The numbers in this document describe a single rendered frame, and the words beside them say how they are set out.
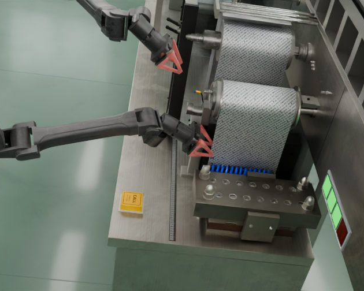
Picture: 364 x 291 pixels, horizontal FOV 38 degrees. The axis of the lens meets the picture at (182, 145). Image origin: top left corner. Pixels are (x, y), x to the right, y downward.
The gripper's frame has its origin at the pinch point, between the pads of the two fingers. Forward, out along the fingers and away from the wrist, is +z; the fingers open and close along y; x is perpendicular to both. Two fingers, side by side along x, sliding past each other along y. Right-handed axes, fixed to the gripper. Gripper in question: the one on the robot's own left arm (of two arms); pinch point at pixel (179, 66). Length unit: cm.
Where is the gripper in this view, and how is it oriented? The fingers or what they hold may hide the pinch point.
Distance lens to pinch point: 163.8
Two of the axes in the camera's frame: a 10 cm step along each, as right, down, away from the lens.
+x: 7.4, -5.3, -4.0
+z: 6.7, 6.1, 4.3
